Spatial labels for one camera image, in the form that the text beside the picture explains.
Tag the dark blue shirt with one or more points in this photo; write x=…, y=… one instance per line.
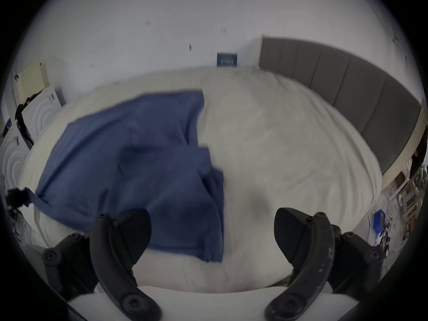
x=140, y=166

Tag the bed with beige sheet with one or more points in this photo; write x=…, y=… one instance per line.
x=284, y=139

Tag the blue plastic crate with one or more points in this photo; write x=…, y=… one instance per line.
x=379, y=221

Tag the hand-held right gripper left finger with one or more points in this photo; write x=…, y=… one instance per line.
x=110, y=266

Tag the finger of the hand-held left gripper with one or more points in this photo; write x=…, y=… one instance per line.
x=19, y=197

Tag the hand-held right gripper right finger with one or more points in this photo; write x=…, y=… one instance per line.
x=314, y=256

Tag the grey padded headboard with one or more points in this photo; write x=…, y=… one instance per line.
x=361, y=89

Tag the white plastic chair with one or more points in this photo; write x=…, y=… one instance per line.
x=409, y=192

